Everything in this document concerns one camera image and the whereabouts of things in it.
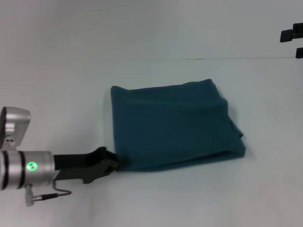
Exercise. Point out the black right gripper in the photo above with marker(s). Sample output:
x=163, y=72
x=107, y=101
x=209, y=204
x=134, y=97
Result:
x=298, y=30

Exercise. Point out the blue short-sleeved shirt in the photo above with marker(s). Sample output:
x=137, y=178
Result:
x=175, y=127

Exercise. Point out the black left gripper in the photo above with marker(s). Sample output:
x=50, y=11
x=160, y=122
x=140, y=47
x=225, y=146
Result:
x=82, y=165

